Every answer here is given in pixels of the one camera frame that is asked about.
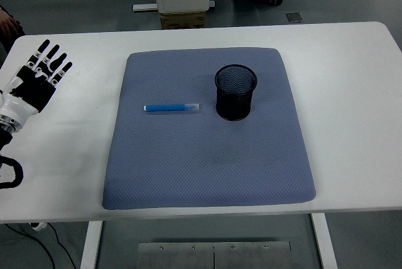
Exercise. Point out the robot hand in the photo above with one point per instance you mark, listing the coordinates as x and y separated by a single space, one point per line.
28 88

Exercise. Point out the blue marker with clear cap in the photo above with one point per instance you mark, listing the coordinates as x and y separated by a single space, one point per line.
166 107

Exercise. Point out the person's hand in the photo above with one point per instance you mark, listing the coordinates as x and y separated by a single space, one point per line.
7 25

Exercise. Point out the black mesh pen holder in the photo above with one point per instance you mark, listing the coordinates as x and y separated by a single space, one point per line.
234 102

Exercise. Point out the white base bar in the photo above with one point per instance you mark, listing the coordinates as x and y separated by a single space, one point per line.
144 7

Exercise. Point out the white table leg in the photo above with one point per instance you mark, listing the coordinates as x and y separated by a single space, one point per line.
325 240
91 244

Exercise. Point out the cardboard box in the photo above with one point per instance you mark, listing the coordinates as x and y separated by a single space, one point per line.
183 20

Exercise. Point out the blue-grey textured mat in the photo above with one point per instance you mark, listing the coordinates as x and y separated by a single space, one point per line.
204 162

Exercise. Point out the grey metal plate with screws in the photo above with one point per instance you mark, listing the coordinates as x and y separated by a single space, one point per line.
188 256

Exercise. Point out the grey floor plate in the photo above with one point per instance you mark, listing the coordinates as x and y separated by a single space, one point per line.
295 17

